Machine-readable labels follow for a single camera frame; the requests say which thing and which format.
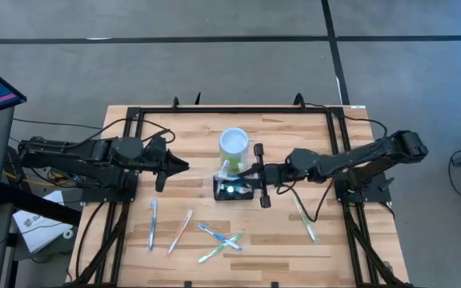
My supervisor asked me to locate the black aluminium rig frame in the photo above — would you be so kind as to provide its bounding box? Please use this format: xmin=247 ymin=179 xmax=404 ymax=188
xmin=64 ymin=104 xmax=410 ymax=288

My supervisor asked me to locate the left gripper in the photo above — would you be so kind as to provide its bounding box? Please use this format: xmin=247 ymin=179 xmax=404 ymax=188
xmin=142 ymin=135 xmax=190 ymax=192

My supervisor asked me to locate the black power cable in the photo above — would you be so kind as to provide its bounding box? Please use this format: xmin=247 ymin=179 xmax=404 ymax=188
xmin=304 ymin=102 xmax=390 ymax=140

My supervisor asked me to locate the blue white toothbrush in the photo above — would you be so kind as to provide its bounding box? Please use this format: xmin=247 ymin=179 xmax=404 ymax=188
xmin=197 ymin=222 xmax=243 ymax=252
xmin=148 ymin=198 xmax=158 ymax=252

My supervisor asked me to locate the white-headed wrapped toothbrush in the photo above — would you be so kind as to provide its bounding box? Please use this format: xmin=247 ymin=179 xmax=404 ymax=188
xmin=216 ymin=158 xmax=231 ymax=181

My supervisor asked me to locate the green white toothbrush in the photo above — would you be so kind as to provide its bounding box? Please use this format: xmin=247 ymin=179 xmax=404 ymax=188
xmin=197 ymin=232 xmax=244 ymax=264
xmin=292 ymin=195 xmax=319 ymax=244

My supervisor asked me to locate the black floor cable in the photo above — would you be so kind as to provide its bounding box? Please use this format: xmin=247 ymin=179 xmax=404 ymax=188
xmin=12 ymin=117 xmax=103 ymax=131

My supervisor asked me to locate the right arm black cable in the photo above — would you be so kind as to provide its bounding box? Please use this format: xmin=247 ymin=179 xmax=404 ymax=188
xmin=276 ymin=174 xmax=336 ymax=223

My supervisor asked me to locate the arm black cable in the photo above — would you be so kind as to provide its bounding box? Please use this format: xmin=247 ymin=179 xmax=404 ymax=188
xmin=276 ymin=174 xmax=336 ymax=223
xmin=64 ymin=117 xmax=176 ymax=154

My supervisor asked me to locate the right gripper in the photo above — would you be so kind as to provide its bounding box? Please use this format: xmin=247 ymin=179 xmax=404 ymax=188
xmin=237 ymin=142 xmax=292 ymax=209

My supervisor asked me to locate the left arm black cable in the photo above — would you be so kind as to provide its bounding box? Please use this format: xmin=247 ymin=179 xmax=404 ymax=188
xmin=64 ymin=117 xmax=176 ymax=154

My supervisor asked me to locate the orange white toothbrush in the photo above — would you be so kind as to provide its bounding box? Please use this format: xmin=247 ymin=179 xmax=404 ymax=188
xmin=167 ymin=207 xmax=194 ymax=255

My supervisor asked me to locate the black wire toothbrush holder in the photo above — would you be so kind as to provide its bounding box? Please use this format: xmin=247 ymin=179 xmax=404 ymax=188
xmin=212 ymin=174 xmax=255 ymax=202

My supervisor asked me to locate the yellow floor cable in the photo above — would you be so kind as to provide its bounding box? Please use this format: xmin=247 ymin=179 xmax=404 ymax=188
xmin=2 ymin=170 xmax=78 ymax=189

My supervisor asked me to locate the green wipes canister white lid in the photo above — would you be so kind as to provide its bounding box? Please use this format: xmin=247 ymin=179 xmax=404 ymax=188
xmin=218 ymin=126 xmax=251 ymax=174

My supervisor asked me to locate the white printed paper sheet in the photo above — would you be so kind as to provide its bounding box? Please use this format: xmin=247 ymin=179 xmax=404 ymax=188
xmin=12 ymin=190 xmax=74 ymax=254

